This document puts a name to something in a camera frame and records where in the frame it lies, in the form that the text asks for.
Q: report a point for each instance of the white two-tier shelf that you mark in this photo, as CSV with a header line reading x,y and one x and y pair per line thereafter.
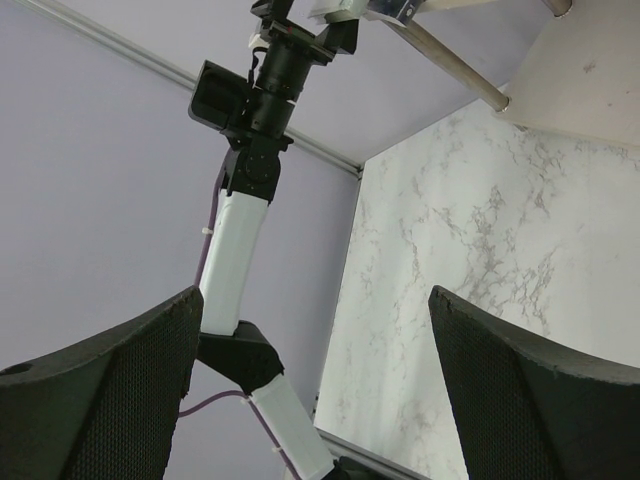
x,y
576,73

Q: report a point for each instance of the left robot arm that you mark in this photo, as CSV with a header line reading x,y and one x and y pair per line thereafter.
x,y
252,112

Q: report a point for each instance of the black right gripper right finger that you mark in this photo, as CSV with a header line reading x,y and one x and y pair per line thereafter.
x,y
526,407

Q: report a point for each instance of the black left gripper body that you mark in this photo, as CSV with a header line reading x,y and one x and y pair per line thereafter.
x,y
283,35

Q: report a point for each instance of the clear plastic file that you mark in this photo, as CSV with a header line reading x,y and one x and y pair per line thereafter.
x,y
398,12

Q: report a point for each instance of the left aluminium frame post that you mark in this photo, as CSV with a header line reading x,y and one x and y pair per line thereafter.
x,y
141,57

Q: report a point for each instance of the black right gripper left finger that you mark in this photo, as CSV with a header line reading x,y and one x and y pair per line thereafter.
x,y
105,407

